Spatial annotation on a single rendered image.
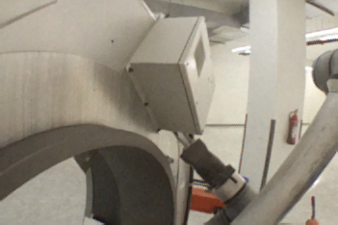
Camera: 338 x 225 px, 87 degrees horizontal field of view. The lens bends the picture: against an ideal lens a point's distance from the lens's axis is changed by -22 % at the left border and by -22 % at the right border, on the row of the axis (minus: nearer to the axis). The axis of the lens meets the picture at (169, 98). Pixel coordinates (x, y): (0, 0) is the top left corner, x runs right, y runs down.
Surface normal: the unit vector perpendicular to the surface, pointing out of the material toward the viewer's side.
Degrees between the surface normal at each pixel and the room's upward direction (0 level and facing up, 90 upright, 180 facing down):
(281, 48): 90
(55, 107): 90
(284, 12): 90
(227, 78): 90
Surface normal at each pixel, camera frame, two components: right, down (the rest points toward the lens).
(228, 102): 0.29, 0.07
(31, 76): 0.92, 0.08
